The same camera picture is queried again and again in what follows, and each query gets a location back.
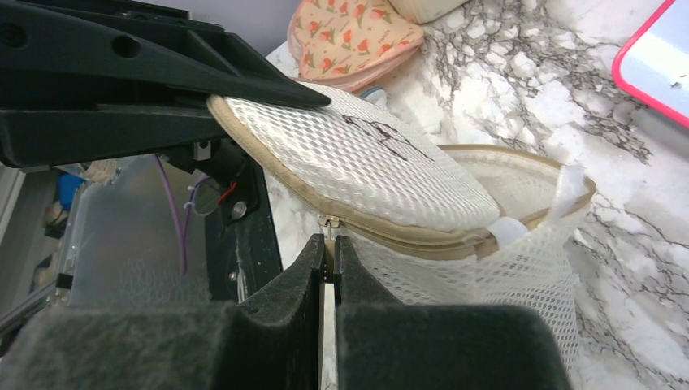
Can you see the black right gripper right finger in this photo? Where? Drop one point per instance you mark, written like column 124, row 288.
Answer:
column 383, row 343

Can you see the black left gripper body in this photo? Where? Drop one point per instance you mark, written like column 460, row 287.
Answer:
column 224, row 180

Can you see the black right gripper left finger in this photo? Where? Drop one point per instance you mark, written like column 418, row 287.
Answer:
column 272, row 340

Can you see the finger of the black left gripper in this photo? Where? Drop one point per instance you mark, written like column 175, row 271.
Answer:
column 31, row 138
column 75, row 52

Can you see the white mesh laundry bag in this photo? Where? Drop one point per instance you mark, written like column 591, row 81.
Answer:
column 434, row 224

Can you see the floral pink laundry bag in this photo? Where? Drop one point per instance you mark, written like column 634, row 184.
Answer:
column 349, row 44

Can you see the white blue-trimmed mesh bag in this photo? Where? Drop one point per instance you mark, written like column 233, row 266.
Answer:
column 375, row 95

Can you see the pink framed whiteboard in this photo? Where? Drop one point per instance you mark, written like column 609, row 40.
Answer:
column 652, row 65

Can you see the black metal base rail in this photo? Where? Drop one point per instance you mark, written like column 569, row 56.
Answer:
column 242, row 256

